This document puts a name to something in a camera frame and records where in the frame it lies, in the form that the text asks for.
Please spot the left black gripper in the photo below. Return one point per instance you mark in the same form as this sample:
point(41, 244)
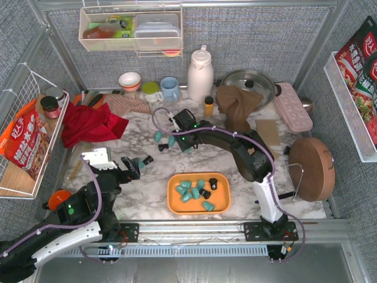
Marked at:
point(129, 168)

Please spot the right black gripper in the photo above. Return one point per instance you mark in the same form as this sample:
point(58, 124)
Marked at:
point(180, 142)

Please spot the black coffee capsule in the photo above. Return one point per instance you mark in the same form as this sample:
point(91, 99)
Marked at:
point(206, 194)
point(148, 160)
point(213, 183)
point(162, 147)

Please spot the orange plastic tray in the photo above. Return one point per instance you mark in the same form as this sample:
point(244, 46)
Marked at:
point(220, 198)

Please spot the brown cloth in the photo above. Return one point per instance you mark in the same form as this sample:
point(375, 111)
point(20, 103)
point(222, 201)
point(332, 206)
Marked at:
point(237, 105)

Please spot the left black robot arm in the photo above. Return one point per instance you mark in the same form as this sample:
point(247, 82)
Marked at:
point(85, 217)

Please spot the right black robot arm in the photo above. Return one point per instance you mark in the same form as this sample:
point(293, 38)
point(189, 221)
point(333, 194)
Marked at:
point(253, 159)

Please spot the orange spice bottle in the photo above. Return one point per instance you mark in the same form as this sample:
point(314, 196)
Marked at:
point(208, 106)

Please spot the blue mug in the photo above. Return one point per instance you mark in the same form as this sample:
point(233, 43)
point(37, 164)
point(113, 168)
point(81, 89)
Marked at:
point(170, 89)

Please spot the striped beige cloth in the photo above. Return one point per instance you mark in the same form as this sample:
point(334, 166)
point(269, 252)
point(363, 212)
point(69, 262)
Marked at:
point(120, 105)

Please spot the green lid white cup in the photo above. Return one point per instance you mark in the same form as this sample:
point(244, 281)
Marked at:
point(151, 92)

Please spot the red cloth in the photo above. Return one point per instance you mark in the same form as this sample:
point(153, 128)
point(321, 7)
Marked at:
point(86, 124)

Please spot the white thermos jug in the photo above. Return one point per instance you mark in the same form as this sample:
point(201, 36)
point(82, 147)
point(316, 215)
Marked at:
point(200, 77)

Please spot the white orange striped bowl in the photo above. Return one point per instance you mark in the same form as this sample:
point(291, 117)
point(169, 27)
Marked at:
point(130, 81)

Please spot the orange cup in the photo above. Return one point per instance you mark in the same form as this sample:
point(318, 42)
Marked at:
point(57, 198)

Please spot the steel pot with lid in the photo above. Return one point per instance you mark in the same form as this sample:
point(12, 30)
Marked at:
point(251, 80)

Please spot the red lid glass jar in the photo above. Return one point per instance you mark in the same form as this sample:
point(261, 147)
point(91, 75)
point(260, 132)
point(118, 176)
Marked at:
point(50, 107)

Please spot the black small lid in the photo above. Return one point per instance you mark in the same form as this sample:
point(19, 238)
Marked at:
point(286, 150)

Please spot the silver lid glass jar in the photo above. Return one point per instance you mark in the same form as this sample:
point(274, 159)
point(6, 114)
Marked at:
point(56, 92)

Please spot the red snack bag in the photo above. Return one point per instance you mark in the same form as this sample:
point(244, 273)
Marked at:
point(24, 143)

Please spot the pink egg tray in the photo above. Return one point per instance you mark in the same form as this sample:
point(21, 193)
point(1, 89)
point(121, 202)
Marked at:
point(290, 109)

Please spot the clear plastic food container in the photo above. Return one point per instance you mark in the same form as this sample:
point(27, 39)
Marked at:
point(157, 31)

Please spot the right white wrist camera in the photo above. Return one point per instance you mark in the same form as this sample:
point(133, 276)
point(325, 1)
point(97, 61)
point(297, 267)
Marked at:
point(176, 126)

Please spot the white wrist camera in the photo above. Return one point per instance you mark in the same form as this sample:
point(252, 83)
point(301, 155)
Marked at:
point(176, 126)
point(100, 159)

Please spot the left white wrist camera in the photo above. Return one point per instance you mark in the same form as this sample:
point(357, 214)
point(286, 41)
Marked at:
point(100, 159)

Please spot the white wire wall basket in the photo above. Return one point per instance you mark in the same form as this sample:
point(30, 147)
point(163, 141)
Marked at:
point(15, 182)

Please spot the cream wall shelf basket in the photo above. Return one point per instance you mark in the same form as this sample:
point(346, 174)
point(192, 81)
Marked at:
point(96, 34)

